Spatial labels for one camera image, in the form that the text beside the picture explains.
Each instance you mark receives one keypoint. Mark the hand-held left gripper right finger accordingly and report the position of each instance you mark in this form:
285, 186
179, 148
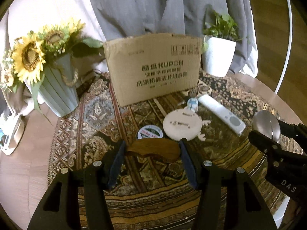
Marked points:
189, 163

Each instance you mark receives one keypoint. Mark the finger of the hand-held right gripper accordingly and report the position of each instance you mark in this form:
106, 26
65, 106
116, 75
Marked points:
286, 125
263, 142

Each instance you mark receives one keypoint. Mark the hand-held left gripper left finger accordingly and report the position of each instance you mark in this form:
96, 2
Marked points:
115, 163

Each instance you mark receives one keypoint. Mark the patterned round rug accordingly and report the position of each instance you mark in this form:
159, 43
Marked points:
156, 148

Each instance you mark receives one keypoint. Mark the round white wooden toy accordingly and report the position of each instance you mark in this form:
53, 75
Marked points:
183, 122

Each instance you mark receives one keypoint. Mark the small round tin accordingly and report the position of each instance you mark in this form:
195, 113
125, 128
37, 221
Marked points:
150, 133

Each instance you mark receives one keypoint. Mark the white remote control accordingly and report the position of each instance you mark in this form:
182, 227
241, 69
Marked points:
221, 113

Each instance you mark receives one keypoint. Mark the white curved lamp stand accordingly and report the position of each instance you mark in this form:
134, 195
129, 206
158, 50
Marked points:
286, 38

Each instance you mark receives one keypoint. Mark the pale green ribbed bucket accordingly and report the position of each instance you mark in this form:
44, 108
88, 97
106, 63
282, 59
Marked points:
58, 85

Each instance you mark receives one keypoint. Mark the white ribbed plant pot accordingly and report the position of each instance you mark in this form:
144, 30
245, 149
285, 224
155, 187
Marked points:
217, 55

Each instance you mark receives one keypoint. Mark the cardboard box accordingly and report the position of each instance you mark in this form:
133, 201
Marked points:
153, 68

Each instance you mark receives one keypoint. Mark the white plastic device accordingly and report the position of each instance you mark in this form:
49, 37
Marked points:
10, 134

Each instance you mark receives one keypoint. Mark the green potted plant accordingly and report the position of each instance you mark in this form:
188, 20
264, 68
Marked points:
221, 26

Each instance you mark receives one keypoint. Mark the sunflower bouquet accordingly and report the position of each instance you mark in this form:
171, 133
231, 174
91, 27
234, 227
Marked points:
40, 50

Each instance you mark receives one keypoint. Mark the grey curtain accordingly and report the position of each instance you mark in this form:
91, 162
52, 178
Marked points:
165, 9

